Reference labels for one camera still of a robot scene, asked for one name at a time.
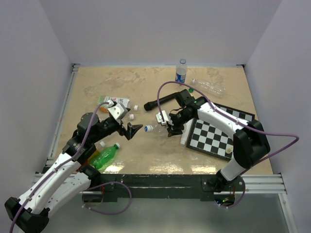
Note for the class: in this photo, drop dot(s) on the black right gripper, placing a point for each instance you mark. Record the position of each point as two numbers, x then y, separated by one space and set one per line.
173 128

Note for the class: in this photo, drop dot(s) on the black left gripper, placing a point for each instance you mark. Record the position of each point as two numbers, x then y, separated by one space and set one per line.
130 131

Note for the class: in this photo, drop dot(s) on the green plastic bottle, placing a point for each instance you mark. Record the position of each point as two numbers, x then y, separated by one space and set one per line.
105 157

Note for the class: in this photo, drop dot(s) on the clear plastic bottle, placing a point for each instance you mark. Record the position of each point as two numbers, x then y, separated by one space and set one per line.
209 87

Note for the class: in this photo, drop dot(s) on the Pepsi bottle blue label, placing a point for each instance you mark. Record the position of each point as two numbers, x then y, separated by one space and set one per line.
181 71

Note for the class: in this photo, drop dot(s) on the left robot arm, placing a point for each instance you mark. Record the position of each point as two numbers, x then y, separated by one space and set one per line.
69 175

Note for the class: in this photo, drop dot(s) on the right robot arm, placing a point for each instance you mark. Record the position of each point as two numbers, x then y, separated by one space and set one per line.
250 144

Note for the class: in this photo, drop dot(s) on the clear bottle green label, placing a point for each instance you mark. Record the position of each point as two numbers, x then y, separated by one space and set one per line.
125 101

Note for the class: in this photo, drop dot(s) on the white microphone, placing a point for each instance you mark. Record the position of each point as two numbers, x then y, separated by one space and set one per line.
184 136

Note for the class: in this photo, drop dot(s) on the black microphone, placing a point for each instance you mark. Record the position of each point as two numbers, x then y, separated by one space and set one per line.
149 106

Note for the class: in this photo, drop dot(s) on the black white chessboard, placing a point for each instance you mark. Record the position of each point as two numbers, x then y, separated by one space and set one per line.
208 139

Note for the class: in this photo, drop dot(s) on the red gold snack packet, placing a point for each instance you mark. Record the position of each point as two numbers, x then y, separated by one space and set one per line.
94 155

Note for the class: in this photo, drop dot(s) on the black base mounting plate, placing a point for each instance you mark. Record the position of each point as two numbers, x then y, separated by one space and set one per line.
172 186

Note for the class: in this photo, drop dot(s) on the cream chess piece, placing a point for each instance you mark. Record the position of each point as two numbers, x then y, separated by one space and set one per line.
229 150

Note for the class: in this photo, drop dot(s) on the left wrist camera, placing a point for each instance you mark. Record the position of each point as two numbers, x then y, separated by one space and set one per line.
117 110

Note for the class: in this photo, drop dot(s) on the aluminium table frame rail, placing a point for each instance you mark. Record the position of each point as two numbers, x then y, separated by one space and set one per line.
58 123

